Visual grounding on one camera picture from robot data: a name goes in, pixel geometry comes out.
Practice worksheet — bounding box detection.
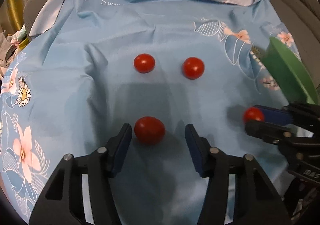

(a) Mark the cherry tomato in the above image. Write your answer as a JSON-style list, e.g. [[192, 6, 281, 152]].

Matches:
[[133, 53, 156, 73], [243, 107, 265, 123], [182, 57, 205, 80], [134, 116, 165, 145]]

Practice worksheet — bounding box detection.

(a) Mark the clutter pile of clothes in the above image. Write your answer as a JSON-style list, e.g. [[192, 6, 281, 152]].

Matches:
[[0, 25, 29, 81]]

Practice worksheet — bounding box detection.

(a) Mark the blue floral cloth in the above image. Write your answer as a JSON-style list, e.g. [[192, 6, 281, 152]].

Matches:
[[1, 0, 298, 224]]

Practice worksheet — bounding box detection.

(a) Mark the green plastic bowl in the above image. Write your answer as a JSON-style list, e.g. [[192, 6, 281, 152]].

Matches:
[[259, 37, 319, 105]]

